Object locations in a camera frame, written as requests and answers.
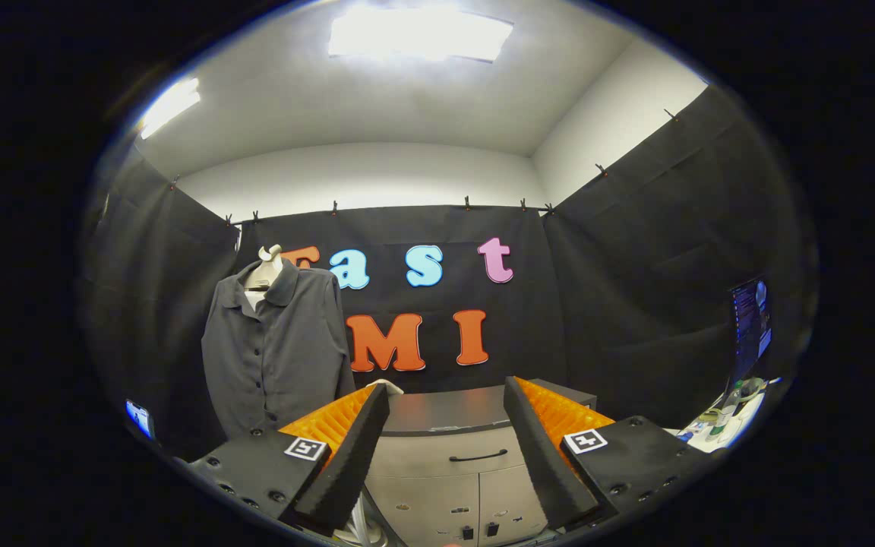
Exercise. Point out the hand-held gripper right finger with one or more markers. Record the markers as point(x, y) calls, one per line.
point(540, 456)

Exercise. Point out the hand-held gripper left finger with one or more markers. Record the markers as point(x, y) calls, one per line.
point(346, 463)

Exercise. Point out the dark grey button shirt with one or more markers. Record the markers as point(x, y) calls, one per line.
point(278, 357)

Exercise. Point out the cream plastic clothes hanger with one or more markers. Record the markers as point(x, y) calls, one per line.
point(264, 272)

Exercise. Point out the grey cabinet with dark top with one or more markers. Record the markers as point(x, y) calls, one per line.
point(437, 410)

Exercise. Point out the green plastic bottle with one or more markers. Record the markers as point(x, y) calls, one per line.
point(724, 414)

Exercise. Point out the black backdrop cloth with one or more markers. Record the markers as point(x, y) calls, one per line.
point(635, 289)

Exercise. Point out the smartphone with lit screen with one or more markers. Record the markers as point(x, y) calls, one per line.
point(138, 418)

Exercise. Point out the computer monitor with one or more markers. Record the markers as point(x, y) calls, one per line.
point(750, 327)

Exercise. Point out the row of black clips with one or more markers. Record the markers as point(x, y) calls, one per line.
point(466, 203)

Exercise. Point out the narrow ceiling light panel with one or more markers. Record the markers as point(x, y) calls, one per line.
point(168, 106)

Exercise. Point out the rectangular ceiling light panel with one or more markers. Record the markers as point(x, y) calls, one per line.
point(418, 32)

